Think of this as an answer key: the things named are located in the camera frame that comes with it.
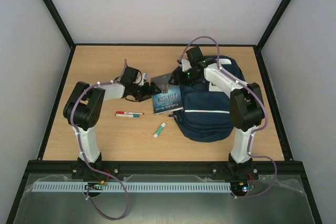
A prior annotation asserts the green white glue stick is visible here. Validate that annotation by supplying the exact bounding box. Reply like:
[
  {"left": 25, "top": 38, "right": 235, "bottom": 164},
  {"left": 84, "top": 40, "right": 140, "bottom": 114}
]
[{"left": 153, "top": 122, "right": 166, "bottom": 138}]

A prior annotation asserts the dark blue paperback book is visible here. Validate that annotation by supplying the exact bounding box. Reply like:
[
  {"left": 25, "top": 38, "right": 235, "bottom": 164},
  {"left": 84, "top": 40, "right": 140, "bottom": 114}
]
[{"left": 151, "top": 73, "right": 183, "bottom": 115}]

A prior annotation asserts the black aluminium frame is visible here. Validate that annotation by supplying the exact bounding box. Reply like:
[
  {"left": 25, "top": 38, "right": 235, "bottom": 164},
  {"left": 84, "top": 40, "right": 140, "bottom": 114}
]
[{"left": 7, "top": 0, "right": 322, "bottom": 223}]

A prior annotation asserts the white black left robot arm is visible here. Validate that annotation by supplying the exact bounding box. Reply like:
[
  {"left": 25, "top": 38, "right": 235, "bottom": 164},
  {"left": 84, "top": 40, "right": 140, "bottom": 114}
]
[{"left": 63, "top": 66, "right": 161, "bottom": 180}]

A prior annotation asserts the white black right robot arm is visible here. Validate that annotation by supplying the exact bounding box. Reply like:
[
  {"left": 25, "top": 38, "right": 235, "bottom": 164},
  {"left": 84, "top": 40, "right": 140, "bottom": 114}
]
[{"left": 169, "top": 47, "right": 268, "bottom": 179}]

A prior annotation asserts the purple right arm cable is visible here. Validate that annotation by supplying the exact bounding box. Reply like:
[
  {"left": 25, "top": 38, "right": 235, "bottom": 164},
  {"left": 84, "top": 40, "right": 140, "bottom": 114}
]
[{"left": 177, "top": 36, "right": 278, "bottom": 200}]

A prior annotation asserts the green cap marker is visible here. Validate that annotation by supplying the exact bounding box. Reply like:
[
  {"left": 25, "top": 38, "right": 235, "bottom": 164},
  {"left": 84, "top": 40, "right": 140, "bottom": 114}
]
[{"left": 131, "top": 113, "right": 144, "bottom": 118}]

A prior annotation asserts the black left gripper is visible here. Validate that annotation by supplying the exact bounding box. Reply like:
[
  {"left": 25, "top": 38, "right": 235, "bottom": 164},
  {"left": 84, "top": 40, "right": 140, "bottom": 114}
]
[{"left": 132, "top": 82, "right": 162, "bottom": 102}]

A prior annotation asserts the light blue slotted cable duct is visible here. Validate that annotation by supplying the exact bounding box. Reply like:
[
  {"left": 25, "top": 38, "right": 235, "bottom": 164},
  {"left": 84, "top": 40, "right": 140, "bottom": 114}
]
[{"left": 31, "top": 182, "right": 232, "bottom": 193}]

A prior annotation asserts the navy blue student backpack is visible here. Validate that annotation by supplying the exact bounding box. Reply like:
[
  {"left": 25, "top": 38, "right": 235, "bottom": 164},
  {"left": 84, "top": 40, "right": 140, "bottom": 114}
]
[{"left": 173, "top": 69, "right": 234, "bottom": 143}]

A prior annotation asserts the controller circuit board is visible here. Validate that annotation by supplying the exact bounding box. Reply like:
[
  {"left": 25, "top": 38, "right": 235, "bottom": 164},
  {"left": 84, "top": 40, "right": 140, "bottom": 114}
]
[
  {"left": 83, "top": 180, "right": 109, "bottom": 191},
  {"left": 230, "top": 181, "right": 256, "bottom": 193}
]

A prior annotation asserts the right controller circuit board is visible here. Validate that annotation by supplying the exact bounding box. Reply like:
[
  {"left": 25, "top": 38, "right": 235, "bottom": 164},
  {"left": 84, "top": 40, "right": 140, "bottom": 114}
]
[{"left": 230, "top": 181, "right": 256, "bottom": 193}]

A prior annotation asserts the red cap marker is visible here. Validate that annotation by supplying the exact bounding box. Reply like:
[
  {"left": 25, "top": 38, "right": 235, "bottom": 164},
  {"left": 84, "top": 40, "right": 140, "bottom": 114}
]
[{"left": 116, "top": 111, "right": 134, "bottom": 117}]

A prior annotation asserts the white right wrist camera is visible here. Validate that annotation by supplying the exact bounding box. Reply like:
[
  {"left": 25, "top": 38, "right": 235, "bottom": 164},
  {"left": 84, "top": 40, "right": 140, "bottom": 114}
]
[{"left": 178, "top": 59, "right": 192, "bottom": 72}]

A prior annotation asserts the left controller circuit board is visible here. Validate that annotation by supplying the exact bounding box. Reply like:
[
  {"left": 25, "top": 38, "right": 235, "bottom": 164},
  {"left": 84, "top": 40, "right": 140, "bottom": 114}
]
[{"left": 83, "top": 180, "right": 109, "bottom": 191}]

